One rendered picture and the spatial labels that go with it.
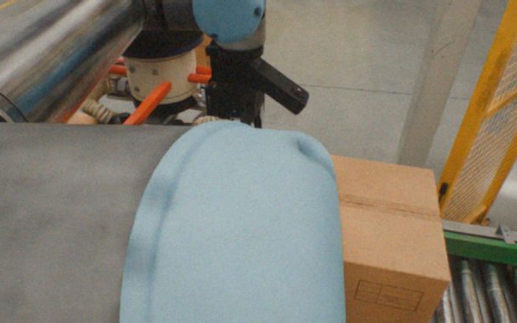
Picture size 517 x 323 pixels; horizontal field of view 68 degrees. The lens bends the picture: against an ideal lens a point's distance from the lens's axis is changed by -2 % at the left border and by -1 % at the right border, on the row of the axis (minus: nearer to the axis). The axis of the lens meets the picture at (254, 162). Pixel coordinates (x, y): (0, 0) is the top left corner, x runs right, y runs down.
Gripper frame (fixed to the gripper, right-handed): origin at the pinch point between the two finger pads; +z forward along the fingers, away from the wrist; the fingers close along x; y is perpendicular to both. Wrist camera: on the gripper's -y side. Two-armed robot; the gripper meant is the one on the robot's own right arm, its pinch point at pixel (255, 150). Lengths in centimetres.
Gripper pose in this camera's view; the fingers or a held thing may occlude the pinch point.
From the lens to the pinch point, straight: 71.2
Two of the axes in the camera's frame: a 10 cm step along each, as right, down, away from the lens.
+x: -2.4, 6.1, -7.5
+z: 0.1, 7.8, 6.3
